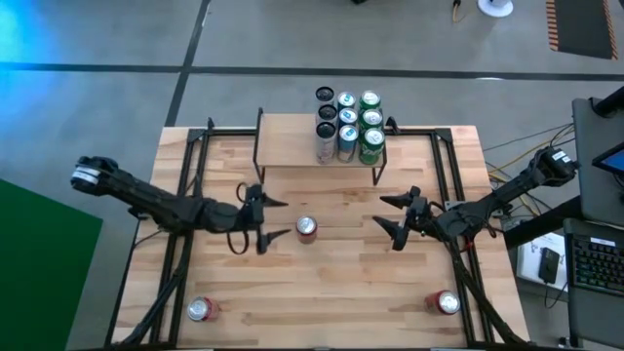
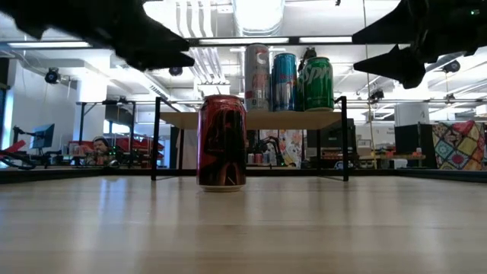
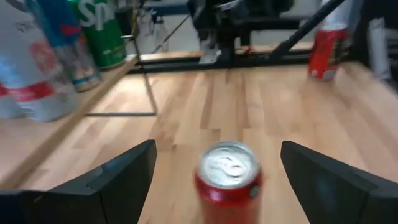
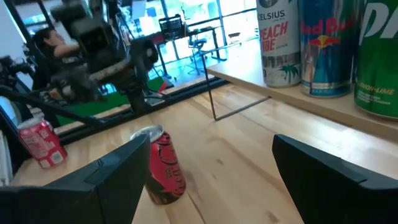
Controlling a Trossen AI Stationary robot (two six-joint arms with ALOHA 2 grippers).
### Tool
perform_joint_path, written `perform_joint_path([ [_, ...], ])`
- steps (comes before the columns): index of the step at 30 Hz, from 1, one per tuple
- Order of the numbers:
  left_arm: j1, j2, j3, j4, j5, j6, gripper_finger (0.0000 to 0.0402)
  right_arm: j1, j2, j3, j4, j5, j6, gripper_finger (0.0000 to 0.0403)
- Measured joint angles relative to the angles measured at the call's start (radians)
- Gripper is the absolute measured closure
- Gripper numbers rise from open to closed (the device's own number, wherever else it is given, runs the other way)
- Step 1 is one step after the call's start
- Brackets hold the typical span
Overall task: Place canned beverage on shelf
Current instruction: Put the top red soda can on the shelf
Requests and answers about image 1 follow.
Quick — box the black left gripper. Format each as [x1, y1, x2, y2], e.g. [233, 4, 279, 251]
[241, 183, 293, 255]

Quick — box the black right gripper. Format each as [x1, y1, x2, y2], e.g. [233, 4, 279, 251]
[371, 185, 438, 251]

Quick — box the red can with dark figure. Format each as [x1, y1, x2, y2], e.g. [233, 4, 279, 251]
[295, 215, 319, 245]

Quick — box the green Sprite can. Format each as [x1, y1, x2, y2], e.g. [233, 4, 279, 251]
[359, 107, 385, 130]
[359, 90, 382, 111]
[358, 127, 387, 166]

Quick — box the red Coca-Cola can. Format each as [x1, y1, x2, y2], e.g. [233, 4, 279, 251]
[186, 295, 221, 323]
[422, 290, 462, 316]

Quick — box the white paper sheet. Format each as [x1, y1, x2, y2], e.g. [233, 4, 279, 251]
[516, 231, 569, 293]

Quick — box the black diagonal pole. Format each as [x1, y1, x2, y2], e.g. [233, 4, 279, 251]
[503, 194, 582, 250]

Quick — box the black phone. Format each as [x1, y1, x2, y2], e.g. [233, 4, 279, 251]
[538, 247, 561, 285]

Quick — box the black keyboard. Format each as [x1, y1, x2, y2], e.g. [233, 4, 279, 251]
[565, 233, 624, 296]

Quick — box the tablet with blue screen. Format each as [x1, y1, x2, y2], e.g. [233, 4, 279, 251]
[592, 144, 624, 176]

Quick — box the white round base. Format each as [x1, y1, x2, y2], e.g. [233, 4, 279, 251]
[477, 0, 515, 19]

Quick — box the green floor mat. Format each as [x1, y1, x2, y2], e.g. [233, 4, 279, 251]
[0, 177, 104, 351]

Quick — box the black mat with orange stripes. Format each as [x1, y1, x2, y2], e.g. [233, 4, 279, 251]
[545, 0, 619, 61]

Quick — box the wooden shelf with black frame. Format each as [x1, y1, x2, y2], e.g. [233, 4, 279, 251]
[252, 106, 392, 187]

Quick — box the black aluminium table frame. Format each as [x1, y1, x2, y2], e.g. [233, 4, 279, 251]
[104, 116, 532, 350]

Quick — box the yellow floor cable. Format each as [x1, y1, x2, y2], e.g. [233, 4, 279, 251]
[486, 137, 576, 215]

